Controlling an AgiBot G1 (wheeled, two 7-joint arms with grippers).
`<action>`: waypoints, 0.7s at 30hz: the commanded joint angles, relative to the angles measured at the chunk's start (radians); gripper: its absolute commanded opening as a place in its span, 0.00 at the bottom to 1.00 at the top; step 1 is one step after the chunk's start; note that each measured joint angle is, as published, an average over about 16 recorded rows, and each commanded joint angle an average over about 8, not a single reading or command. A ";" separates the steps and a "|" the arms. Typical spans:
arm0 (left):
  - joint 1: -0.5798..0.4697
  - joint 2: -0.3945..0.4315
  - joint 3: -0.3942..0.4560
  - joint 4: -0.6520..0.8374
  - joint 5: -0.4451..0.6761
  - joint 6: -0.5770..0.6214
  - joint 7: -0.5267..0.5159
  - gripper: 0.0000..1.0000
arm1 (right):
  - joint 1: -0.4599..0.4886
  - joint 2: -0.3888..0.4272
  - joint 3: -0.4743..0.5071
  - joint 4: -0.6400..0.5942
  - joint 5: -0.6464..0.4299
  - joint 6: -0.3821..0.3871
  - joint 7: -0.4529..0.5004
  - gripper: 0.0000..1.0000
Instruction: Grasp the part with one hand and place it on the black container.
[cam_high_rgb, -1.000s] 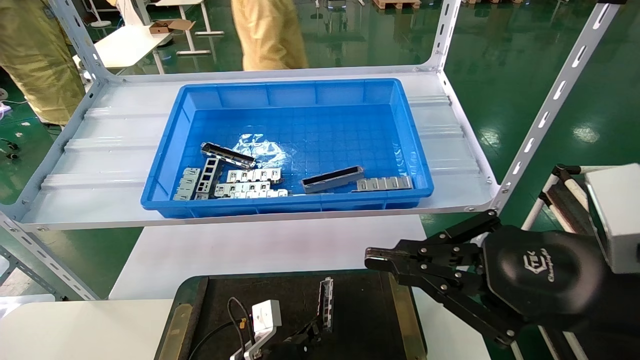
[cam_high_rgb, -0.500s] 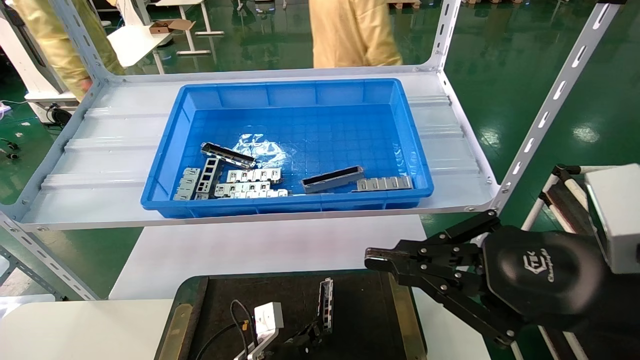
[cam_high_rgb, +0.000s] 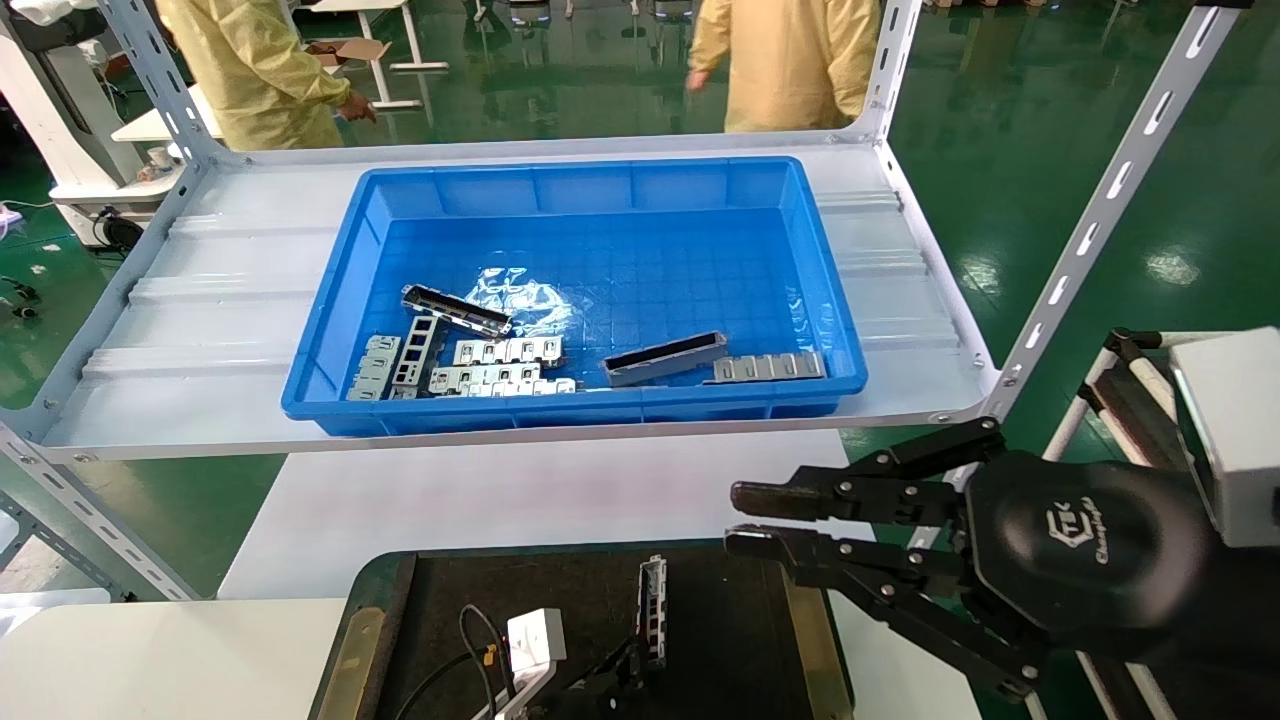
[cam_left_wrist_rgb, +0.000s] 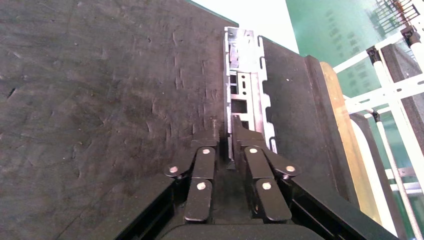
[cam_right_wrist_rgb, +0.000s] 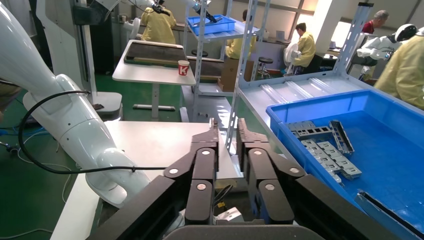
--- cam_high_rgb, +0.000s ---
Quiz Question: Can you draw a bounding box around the grey metal channel part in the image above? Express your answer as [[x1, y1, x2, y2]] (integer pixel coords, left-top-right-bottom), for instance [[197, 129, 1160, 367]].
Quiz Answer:
[[636, 555, 669, 669]]

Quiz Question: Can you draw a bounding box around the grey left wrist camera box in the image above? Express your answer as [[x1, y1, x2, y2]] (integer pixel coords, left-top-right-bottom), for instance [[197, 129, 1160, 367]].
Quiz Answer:
[[470, 607, 569, 720]]

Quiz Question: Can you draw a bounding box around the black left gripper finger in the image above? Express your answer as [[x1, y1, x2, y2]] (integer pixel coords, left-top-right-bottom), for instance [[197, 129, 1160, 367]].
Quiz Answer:
[[560, 645, 651, 715]]

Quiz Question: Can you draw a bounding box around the black camera cable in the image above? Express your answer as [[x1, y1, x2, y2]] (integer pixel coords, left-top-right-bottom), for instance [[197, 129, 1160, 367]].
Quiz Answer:
[[395, 603, 511, 720]]

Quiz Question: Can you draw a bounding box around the white machine housing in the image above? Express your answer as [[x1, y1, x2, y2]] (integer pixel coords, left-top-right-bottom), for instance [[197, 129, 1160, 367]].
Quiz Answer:
[[0, 0, 186, 216]]

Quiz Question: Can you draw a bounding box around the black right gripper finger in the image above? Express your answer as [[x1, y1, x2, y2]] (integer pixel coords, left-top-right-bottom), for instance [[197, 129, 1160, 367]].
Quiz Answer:
[[729, 416, 1008, 523], [723, 525, 1053, 703]]

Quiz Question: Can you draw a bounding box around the blue plastic bin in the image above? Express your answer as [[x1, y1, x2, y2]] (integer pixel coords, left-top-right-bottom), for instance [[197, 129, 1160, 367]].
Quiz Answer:
[[281, 156, 869, 437]]

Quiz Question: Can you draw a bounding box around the white metal shelf rack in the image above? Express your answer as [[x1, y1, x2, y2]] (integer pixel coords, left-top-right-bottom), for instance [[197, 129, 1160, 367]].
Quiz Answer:
[[0, 0, 1256, 601]]

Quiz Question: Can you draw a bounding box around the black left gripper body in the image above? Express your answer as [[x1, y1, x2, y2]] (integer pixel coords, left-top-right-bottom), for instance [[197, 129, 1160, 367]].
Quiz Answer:
[[510, 685, 603, 720]]

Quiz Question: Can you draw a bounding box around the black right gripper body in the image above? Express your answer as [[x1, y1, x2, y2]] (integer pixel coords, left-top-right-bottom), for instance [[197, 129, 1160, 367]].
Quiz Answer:
[[960, 450, 1280, 720]]

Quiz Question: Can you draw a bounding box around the black caster wheel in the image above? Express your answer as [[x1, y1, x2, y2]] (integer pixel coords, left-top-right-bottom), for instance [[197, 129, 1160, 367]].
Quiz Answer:
[[95, 212, 146, 253]]

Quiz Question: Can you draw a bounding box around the white background table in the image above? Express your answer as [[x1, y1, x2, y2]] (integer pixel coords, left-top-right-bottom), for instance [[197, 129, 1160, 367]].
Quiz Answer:
[[110, 48, 359, 143]]

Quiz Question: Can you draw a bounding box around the black container tray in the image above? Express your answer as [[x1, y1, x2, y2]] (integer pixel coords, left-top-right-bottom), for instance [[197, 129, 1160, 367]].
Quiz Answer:
[[310, 537, 857, 720]]

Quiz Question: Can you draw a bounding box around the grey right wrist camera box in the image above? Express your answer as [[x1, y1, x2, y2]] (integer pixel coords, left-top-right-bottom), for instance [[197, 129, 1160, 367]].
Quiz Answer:
[[1170, 328, 1280, 549]]

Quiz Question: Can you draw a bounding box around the short stepped metal bracket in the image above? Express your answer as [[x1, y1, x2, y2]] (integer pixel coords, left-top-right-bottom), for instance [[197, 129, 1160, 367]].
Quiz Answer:
[[347, 335, 402, 401]]

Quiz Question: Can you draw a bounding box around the black-lined metal channel part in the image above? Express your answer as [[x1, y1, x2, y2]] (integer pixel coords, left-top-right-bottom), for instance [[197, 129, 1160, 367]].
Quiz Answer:
[[401, 284, 514, 339]]

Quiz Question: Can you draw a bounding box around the person in yellow gown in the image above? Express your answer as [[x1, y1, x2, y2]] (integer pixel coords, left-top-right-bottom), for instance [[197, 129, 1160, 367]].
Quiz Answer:
[[155, 0, 379, 151], [685, 0, 883, 134]]

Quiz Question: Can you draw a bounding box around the clear crumpled plastic bag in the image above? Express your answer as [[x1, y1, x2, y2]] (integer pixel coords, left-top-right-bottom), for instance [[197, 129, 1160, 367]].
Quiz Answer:
[[465, 266, 581, 339]]

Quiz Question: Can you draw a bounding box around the dark-slotted metal channel part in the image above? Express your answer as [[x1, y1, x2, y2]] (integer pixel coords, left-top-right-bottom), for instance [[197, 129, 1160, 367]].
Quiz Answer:
[[601, 331, 728, 388]]

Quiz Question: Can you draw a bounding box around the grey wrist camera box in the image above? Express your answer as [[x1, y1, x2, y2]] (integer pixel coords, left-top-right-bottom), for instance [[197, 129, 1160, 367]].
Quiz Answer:
[[470, 607, 569, 720], [1170, 328, 1280, 549]]

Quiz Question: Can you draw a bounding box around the perforated metal strip part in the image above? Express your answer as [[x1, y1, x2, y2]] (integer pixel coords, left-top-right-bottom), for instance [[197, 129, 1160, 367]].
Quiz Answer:
[[385, 315, 444, 399]]

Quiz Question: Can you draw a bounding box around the brown cardboard box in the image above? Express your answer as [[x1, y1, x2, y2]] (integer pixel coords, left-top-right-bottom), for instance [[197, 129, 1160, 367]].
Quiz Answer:
[[305, 38, 393, 67]]

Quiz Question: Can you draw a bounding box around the silver notched metal bracket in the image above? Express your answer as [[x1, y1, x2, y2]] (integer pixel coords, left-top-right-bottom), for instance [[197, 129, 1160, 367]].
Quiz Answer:
[[465, 377, 578, 398], [428, 362, 543, 395], [452, 335, 564, 367]]

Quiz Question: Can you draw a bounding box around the flat ribbed metal bracket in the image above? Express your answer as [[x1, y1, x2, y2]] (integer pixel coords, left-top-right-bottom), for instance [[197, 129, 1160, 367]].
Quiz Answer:
[[712, 351, 828, 385]]

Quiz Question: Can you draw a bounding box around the white table with T-legs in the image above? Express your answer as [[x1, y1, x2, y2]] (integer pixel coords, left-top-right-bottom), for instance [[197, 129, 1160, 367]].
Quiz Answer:
[[300, 0, 451, 111]]

